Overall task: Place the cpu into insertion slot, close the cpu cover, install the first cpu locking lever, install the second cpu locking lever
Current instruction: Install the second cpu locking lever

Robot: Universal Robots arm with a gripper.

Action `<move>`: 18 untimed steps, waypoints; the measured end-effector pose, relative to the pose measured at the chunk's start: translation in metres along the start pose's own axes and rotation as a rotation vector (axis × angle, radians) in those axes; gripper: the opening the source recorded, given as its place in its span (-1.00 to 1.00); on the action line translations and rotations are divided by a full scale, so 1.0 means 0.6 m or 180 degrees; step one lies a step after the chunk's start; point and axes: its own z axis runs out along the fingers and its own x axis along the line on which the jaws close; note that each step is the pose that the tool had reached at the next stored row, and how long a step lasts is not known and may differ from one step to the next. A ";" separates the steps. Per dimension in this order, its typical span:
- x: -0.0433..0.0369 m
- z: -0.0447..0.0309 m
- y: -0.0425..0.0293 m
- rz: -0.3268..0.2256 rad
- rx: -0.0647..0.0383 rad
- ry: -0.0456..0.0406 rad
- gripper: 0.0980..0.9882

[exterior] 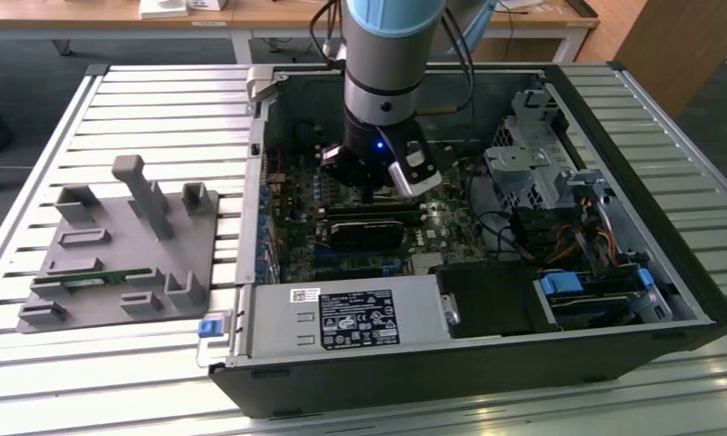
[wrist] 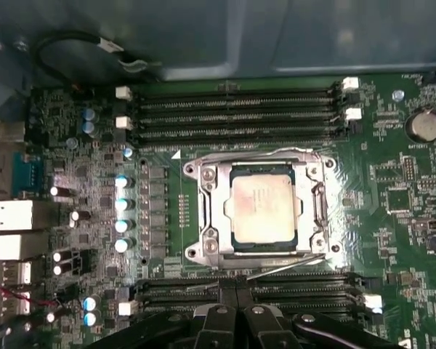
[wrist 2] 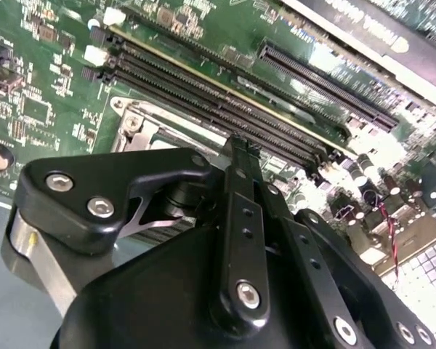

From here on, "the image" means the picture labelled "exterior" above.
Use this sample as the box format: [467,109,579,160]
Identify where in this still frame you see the white code sticker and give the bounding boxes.
[286,285,325,304]

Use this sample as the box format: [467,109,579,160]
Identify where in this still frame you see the large white box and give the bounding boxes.
[138,0,192,21]

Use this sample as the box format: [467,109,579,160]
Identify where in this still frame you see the red yellow wire bundle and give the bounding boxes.
[545,224,621,267]

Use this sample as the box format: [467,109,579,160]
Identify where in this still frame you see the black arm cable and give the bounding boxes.
[417,8,481,117]

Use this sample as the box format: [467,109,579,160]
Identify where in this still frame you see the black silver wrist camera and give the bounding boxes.
[386,139,445,200]

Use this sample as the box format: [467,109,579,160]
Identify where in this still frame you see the black plastic drive shroud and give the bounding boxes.
[434,262,561,341]

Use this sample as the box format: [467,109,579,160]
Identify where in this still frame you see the black graphics card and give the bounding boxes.
[325,219,406,252]

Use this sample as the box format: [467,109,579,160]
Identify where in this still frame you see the grey parts rack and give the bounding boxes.
[13,153,223,336]

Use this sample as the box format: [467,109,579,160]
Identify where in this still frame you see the large black rating label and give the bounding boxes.
[316,290,403,351]

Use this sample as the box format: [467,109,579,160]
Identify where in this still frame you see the wooden desk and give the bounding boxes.
[0,0,602,64]

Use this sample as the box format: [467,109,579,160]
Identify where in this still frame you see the wooden cabinet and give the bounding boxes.
[573,0,727,120]

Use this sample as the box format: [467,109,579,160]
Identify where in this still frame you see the small silver heatsink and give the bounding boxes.
[410,253,449,275]

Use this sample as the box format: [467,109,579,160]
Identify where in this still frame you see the metal drive cage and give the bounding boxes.
[483,88,617,211]

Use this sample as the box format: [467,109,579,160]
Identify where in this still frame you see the green motherboard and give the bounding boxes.
[264,144,493,283]

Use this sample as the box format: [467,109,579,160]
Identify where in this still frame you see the grey power supply unit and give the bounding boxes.
[246,273,451,361]

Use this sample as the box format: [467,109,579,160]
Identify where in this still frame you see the grey case handle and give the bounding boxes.
[244,66,282,102]

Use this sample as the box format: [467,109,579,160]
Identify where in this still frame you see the white papers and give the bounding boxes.
[499,0,575,14]

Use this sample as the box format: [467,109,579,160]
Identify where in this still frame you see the green RAM stick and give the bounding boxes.
[59,267,158,290]

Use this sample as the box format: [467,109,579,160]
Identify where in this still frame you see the blue disk carrier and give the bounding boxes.
[537,271,585,300]

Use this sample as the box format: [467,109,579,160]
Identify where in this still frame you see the black hard disk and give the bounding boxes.
[549,290,638,329]

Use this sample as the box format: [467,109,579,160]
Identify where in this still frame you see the blue case latch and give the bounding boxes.
[196,319,228,341]

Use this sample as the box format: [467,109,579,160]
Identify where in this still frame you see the black RAM slot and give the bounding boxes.
[325,204,423,217]
[325,212,419,224]

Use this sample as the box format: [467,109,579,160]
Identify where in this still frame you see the black open PC case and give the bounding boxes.
[207,61,727,421]

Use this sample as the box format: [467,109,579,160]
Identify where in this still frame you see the black cable bundle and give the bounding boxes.
[470,206,553,267]

